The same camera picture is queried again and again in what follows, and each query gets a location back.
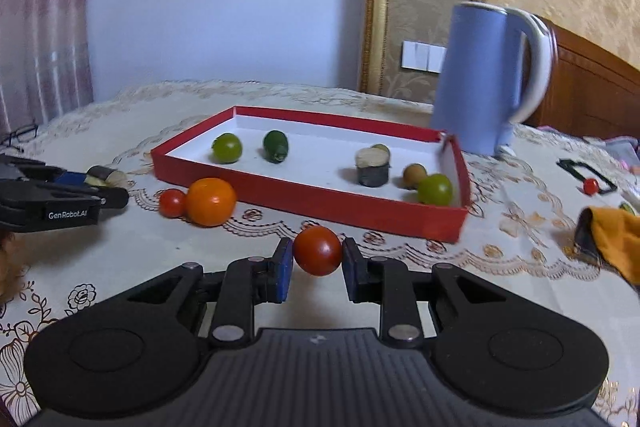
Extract pink patterned curtain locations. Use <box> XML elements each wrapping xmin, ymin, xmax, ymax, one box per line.
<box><xmin>0</xmin><ymin>0</ymin><xmax>96</xmax><ymax>132</ymax></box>

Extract wooden headboard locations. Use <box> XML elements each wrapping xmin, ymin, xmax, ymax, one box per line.
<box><xmin>525</xmin><ymin>17</ymin><xmax>640</xmax><ymax>142</ymax></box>

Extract red cherry tomato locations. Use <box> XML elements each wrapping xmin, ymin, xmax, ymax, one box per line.
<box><xmin>159</xmin><ymin>188</ymin><xmax>187</xmax><ymax>219</ymax></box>
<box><xmin>292</xmin><ymin>226</ymin><xmax>344</xmax><ymax>277</ymax></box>

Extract person's left forearm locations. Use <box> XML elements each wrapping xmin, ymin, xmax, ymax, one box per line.
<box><xmin>0</xmin><ymin>233</ymin><xmax>28</xmax><ymax>303</ymax></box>

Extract small green tomato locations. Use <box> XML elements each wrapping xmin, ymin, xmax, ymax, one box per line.
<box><xmin>417</xmin><ymin>174</ymin><xmax>455</xmax><ymax>206</ymax></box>
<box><xmin>212</xmin><ymin>133</ymin><xmax>244</xmax><ymax>165</ymax></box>

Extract dark sugarcane piece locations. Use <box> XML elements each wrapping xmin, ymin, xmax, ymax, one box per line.
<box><xmin>86</xmin><ymin>165</ymin><xmax>129</xmax><ymax>188</ymax></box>
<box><xmin>355</xmin><ymin>147</ymin><xmax>392</xmax><ymax>188</ymax></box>

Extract orange and grey cloth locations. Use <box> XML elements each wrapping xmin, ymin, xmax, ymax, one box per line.
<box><xmin>572</xmin><ymin>204</ymin><xmax>640</xmax><ymax>285</ymax></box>

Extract crumpled grey cloth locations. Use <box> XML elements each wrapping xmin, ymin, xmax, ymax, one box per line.
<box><xmin>582</xmin><ymin>135</ymin><xmax>640</xmax><ymax>170</ymax></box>

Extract black frame with red ball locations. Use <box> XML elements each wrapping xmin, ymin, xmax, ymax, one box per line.
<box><xmin>556</xmin><ymin>158</ymin><xmax>618</xmax><ymax>196</ymax></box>

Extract white wall light switch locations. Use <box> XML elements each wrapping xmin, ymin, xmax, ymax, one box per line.
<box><xmin>400</xmin><ymin>40</ymin><xmax>447</xmax><ymax>72</ymax></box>

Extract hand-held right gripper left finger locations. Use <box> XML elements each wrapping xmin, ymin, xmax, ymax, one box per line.
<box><xmin>95</xmin><ymin>237</ymin><xmax>296</xmax><ymax>344</ymax></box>

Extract red shallow box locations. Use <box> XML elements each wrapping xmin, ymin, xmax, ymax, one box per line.
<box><xmin>151</xmin><ymin>106</ymin><xmax>471</xmax><ymax>244</ymax></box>

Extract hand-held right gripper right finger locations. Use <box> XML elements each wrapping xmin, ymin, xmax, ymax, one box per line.
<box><xmin>341</xmin><ymin>236</ymin><xmax>551</xmax><ymax>343</ymax></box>

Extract orange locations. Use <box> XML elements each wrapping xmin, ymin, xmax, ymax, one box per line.
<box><xmin>186</xmin><ymin>177</ymin><xmax>237</xmax><ymax>228</ymax></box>

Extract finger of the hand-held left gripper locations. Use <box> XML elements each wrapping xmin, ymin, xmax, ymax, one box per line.
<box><xmin>50</xmin><ymin>184</ymin><xmax>130</xmax><ymax>210</ymax></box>
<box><xmin>0</xmin><ymin>154</ymin><xmax>94</xmax><ymax>188</ymax></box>

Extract black eyeglasses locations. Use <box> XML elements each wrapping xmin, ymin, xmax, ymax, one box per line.
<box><xmin>0</xmin><ymin>122</ymin><xmax>40</xmax><ymax>148</ymax></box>

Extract dark green oval fruit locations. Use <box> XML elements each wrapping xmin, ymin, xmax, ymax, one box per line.
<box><xmin>263</xmin><ymin>130</ymin><xmax>291</xmax><ymax>164</ymax></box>

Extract small tan longan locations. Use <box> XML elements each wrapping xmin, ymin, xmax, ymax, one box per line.
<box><xmin>403</xmin><ymin>163</ymin><xmax>427</xmax><ymax>190</ymax></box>

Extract blue electric kettle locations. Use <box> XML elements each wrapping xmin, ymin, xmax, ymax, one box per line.
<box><xmin>431</xmin><ymin>1</ymin><xmax>553</xmax><ymax>158</ymax></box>

